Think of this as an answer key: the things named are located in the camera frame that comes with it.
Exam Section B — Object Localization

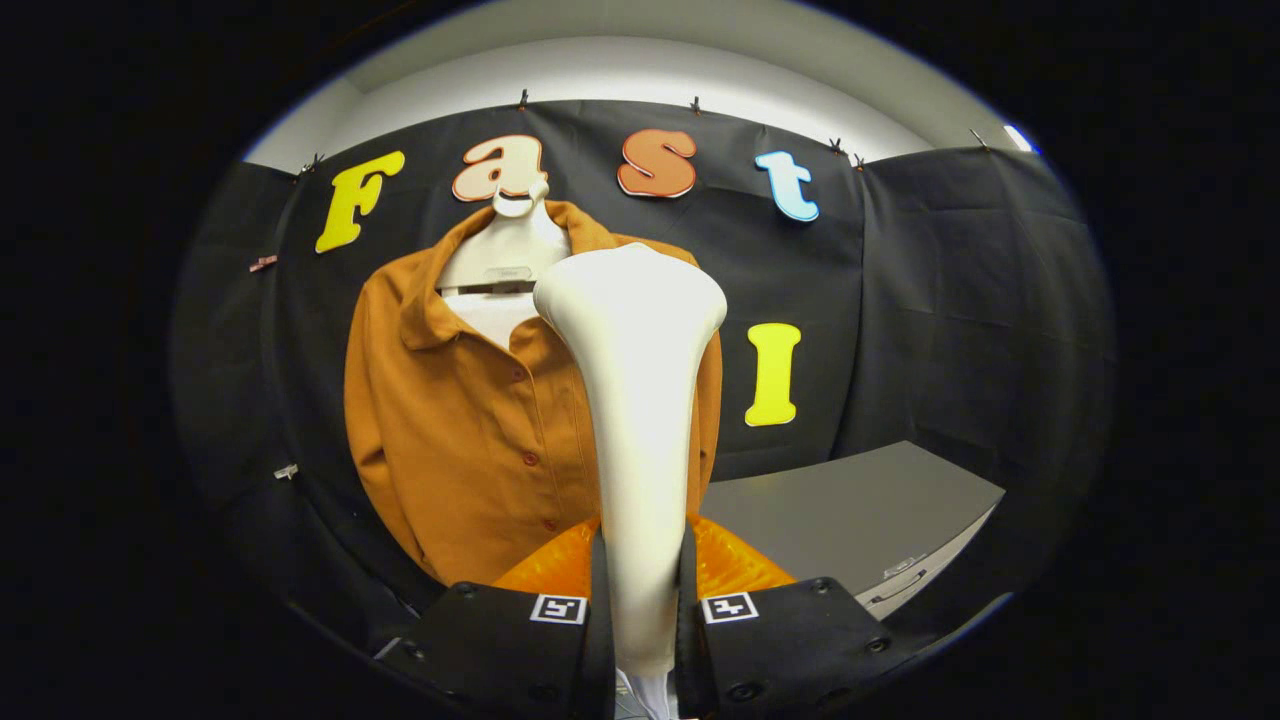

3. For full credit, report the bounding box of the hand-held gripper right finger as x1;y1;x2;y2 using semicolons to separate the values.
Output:
677;513;901;720

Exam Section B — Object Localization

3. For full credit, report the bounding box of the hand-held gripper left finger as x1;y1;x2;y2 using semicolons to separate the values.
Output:
375;515;616;720

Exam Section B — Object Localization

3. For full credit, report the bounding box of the brown button-up shirt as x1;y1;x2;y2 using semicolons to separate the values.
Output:
343;200;723;588

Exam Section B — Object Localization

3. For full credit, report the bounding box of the white garment steamer head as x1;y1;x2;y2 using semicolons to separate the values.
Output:
533;242;729;676

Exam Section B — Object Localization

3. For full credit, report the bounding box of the black backdrop cloth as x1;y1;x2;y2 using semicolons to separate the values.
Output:
170;98;1111;641

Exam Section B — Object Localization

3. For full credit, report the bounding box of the white mannequin torso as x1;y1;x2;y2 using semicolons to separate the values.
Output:
437;180;571;351

